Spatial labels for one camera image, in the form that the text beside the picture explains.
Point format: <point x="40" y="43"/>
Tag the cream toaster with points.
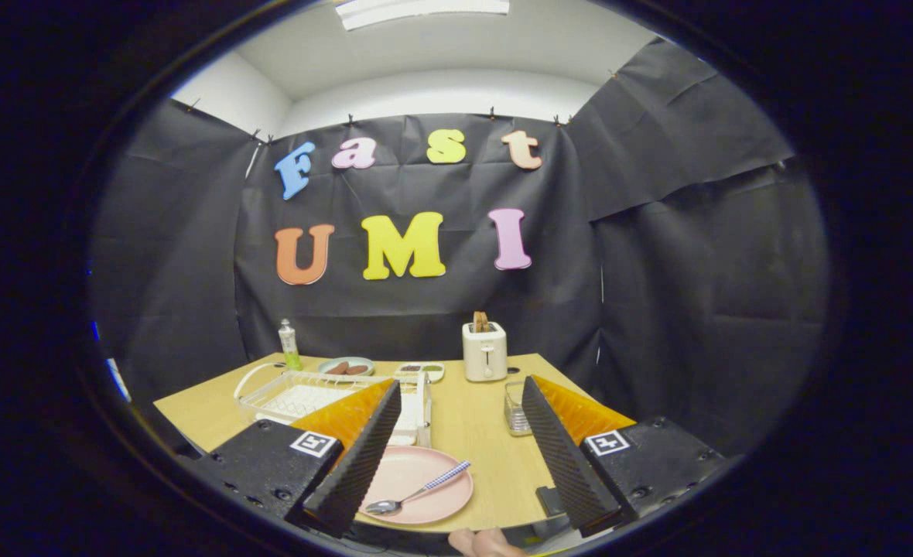
<point x="484" y="356"/>

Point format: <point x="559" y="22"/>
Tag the white bottle with green base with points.
<point x="288" y="344"/>

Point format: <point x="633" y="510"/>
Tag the white divided dish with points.
<point x="439" y="371"/>

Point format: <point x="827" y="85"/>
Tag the white dish rack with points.
<point x="302" y="398"/>

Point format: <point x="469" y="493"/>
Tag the brown bread slice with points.
<point x="481" y="322"/>

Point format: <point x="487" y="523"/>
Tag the ceiling light panel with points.
<point x="418" y="9"/>

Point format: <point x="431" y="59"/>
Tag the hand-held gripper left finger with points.
<point x="364" y="464"/>

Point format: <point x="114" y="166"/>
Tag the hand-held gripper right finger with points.
<point x="569" y="464"/>

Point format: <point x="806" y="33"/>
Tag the black table clamp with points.
<point x="551" y="501"/>

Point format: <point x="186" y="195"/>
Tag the brown sausage piece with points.
<point x="357" y="370"/>
<point x="337" y="368"/>

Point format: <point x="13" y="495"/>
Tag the small teal plate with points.
<point x="321" y="368"/>

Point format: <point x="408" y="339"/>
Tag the black backdrop cloth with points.
<point x="658" y="271"/>

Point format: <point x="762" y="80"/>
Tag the pink plate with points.
<point x="406" y="468"/>

